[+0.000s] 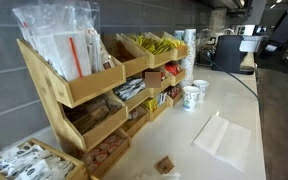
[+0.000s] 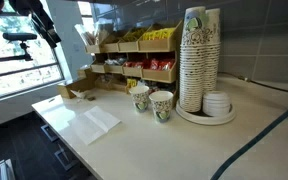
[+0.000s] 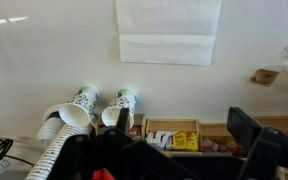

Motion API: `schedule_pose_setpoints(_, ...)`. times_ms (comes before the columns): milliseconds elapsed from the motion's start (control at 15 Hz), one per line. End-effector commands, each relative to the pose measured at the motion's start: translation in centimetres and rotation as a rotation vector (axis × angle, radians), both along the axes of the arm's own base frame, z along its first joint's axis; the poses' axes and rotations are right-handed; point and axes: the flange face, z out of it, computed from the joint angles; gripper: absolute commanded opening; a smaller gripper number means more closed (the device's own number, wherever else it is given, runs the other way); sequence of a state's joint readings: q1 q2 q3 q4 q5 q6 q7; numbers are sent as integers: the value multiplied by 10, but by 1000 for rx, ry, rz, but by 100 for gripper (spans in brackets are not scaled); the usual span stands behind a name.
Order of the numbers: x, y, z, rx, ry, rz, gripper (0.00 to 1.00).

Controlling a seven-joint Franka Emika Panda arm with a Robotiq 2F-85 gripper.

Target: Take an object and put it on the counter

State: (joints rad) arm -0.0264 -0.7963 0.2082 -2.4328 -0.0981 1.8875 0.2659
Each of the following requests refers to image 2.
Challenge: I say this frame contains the paper wrapped stirrers bundle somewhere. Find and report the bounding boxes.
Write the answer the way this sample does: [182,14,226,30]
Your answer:
[95,21,116,44]

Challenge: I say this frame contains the crumpled white wrapper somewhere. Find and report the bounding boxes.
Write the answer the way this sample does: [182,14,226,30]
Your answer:
[69,89,88,100]

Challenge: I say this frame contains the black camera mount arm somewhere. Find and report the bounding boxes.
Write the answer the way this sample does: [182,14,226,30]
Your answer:
[0,40,34,65]

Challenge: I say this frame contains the black and white packets pile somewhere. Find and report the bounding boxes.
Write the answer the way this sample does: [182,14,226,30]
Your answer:
[103,56,128,67]

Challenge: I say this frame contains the white round cup tray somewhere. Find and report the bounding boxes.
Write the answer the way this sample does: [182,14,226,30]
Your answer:
[175,99,237,126]

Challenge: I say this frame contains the thin black wall cable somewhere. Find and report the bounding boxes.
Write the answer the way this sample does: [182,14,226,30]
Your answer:
[217,71,288,95]

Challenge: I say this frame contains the metal drawer handle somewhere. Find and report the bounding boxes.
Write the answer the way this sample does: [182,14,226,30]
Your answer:
[39,123,60,143]
[54,148,79,172]

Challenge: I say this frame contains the yellow green packets pile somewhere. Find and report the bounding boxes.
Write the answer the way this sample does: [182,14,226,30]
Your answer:
[126,77,139,90]

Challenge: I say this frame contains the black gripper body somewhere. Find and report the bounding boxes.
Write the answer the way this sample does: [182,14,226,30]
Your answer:
[9,0,57,38]

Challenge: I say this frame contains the small bamboo packet box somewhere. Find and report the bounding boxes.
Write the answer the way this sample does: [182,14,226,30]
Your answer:
[56,77,97,100]

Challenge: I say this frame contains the window with dark frame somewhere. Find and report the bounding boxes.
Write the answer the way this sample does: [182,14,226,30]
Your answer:
[0,0,66,102]

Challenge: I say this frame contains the bamboo tiered condiment organizer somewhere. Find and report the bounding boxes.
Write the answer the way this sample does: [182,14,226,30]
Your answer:
[84,19,184,108]

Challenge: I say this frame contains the white paper napkin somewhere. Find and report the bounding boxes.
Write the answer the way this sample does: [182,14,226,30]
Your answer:
[67,105,122,146]

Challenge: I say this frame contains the black stereo camera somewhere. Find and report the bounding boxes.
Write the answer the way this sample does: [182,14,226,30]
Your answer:
[2,31,39,43]

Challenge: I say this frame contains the dark red packets pile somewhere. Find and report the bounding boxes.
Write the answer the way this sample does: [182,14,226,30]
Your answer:
[147,83,162,95]

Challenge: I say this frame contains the tall stack printed paper cups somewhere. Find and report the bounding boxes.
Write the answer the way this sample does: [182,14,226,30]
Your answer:
[203,8,222,95]
[178,5,208,113]

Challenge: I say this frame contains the printed paper cup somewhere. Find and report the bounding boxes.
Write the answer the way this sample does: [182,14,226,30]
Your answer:
[128,85,151,113]
[148,90,174,124]

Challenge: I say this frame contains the yellow sweetener packets pile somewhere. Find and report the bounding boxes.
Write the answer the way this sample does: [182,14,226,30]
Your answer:
[122,28,148,43]
[141,27,177,42]

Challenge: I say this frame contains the clear plastic bag of straws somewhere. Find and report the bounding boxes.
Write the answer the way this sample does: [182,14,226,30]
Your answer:
[73,23,100,46]

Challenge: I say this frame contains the stack of white cup lids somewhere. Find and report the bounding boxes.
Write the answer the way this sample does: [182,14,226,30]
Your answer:
[202,90,232,118]

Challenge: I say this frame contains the thick dark teal cable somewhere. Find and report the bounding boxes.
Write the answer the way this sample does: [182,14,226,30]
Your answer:
[209,94,288,180]

